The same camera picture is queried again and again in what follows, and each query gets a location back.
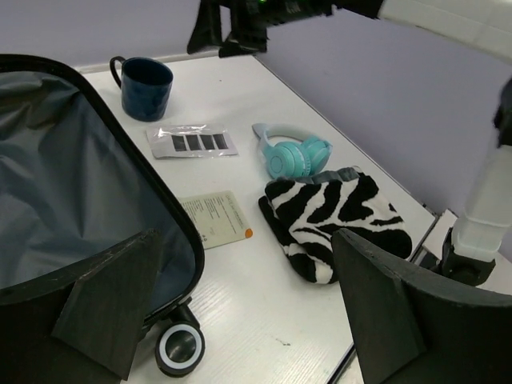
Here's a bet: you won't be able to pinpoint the black kids suitcase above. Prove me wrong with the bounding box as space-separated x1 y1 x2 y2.
1 54 206 378

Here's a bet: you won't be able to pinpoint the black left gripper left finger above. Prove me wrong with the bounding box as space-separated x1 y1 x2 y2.
1 230 162 383

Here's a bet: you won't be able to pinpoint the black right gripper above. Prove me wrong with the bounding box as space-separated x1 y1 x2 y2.
186 0 345 58

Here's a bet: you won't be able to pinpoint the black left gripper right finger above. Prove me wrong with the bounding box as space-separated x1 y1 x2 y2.
331 229 511 383

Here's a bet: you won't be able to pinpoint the zebra print blanket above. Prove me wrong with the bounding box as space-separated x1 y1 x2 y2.
258 166 413 285

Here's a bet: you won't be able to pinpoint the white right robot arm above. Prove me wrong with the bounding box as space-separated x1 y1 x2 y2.
186 0 511 286

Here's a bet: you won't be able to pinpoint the beige card with orange dot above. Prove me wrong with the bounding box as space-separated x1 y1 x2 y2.
178 190 254 250

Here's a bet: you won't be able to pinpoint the dark blue mug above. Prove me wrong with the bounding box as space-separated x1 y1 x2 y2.
109 56 174 122

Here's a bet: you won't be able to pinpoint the teal headphones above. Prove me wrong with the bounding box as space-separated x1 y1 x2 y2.
252 122 332 179

